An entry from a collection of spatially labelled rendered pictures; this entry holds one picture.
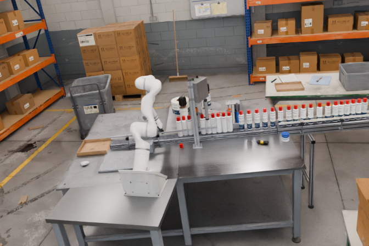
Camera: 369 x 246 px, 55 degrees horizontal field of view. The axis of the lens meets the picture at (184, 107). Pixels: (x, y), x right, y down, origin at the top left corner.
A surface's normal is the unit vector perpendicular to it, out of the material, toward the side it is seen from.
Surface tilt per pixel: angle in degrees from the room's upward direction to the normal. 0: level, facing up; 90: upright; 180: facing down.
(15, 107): 90
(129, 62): 90
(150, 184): 90
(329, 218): 0
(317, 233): 0
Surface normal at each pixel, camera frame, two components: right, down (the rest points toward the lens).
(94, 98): 0.11, 0.44
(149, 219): -0.12, -0.91
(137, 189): -0.24, 0.42
